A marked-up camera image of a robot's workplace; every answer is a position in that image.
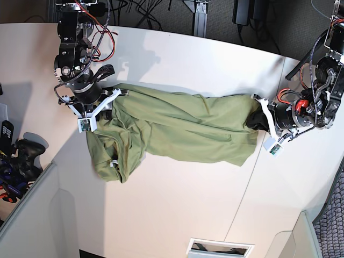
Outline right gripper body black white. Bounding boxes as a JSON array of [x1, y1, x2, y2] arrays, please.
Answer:
[[58, 80, 127, 118]]

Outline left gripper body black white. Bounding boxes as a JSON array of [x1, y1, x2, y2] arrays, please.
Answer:
[[251, 94, 314, 140]]

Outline green t-shirt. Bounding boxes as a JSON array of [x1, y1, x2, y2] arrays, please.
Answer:
[[86, 83, 259, 183]]

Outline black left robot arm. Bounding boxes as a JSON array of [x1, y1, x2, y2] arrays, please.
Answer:
[[246, 1, 343, 142]]

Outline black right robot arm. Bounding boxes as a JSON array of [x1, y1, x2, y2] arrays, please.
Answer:
[[54, 1, 115, 121]]

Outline black game controller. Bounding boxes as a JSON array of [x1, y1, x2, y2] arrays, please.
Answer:
[[12, 139, 46, 182]]

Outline black remote control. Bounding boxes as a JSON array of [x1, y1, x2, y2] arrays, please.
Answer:
[[1, 120, 14, 147]]

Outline white paper sheet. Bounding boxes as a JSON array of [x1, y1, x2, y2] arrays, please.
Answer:
[[0, 103, 9, 123]]

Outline blue orange clamp tools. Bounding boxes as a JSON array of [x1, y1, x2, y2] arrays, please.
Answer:
[[1, 157, 29, 203]]

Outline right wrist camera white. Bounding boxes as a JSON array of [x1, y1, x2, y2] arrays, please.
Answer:
[[77, 117, 97, 133]]

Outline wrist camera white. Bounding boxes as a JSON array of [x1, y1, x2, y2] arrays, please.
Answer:
[[263, 137, 283, 157], [77, 117, 97, 133]]

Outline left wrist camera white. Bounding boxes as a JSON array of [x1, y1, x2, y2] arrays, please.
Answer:
[[263, 137, 283, 157]]

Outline aluminium frame post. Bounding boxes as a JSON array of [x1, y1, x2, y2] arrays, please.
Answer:
[[193, 1, 209, 38]]

